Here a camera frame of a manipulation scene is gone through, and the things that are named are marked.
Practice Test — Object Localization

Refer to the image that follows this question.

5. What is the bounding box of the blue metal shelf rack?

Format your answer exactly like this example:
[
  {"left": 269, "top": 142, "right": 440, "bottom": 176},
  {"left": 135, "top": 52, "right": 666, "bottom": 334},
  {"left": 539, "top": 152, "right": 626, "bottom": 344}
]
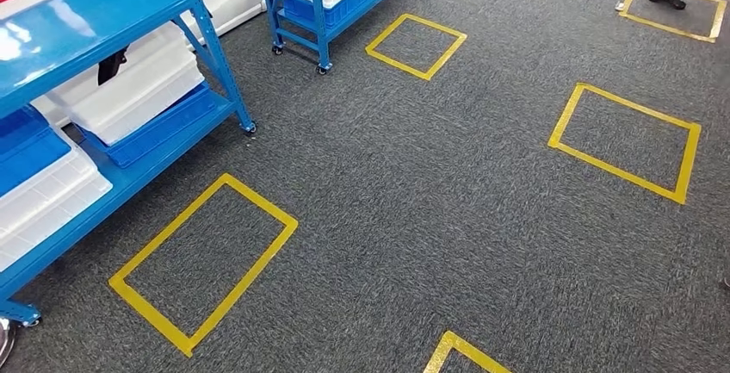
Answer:
[
  {"left": 0, "top": 0, "right": 257, "bottom": 329},
  {"left": 253, "top": 0, "right": 429, "bottom": 77}
]

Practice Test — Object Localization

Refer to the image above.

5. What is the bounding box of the blue plastic bin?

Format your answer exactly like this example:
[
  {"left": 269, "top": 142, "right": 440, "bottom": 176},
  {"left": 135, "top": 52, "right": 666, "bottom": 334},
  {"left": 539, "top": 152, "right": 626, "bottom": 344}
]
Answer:
[
  {"left": 0, "top": 104, "right": 73, "bottom": 198},
  {"left": 77, "top": 80, "right": 222, "bottom": 170},
  {"left": 281, "top": 0, "right": 379, "bottom": 30}
]

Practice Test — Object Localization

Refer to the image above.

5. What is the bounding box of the stanchion with chrome base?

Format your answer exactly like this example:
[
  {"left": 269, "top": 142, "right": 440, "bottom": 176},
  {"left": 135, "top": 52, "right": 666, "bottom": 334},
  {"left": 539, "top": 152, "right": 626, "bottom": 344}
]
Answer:
[{"left": 0, "top": 317, "right": 16, "bottom": 370}]

